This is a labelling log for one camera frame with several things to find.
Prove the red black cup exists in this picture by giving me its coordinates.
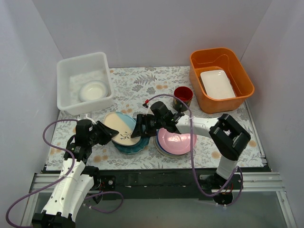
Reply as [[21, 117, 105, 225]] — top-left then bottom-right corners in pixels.
[[172, 86, 193, 112]]

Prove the cream blue leaf plate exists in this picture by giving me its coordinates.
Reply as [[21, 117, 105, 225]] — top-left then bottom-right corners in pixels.
[[104, 112, 140, 146]]

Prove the white rectangular plate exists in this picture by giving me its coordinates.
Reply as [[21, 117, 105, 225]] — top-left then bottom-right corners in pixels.
[[200, 70, 236, 100]]

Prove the pink round plate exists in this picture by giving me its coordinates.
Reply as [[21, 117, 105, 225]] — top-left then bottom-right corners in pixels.
[[156, 128, 197, 155]]

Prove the floral table mat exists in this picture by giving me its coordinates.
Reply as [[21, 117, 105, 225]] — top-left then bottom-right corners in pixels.
[[46, 66, 264, 171]]

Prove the white translucent plastic bin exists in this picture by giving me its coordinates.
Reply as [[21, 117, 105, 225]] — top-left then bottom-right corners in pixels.
[[57, 52, 114, 116]]

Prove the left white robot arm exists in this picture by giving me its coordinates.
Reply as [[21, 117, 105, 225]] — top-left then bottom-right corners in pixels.
[[32, 119, 119, 228]]

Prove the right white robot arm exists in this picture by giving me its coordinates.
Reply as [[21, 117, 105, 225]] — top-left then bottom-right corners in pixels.
[[131, 101, 251, 189]]

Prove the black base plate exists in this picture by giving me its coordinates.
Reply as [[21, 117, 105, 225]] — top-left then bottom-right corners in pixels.
[[42, 166, 271, 200]]

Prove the teal scalloped plate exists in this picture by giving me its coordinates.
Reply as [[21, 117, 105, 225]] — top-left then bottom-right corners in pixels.
[[113, 137, 150, 154]]

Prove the white deep round plate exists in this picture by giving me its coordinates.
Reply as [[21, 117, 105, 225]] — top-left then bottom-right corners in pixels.
[[78, 80, 109, 102]]

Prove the orange plastic bin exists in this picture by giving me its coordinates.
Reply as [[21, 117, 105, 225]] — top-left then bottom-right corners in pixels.
[[189, 47, 255, 114]]

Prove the aluminium rail frame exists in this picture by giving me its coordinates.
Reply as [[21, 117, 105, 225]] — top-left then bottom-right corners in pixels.
[[20, 172, 297, 228]]

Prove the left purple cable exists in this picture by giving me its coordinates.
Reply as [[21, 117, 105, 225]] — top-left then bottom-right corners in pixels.
[[5, 118, 124, 228]]

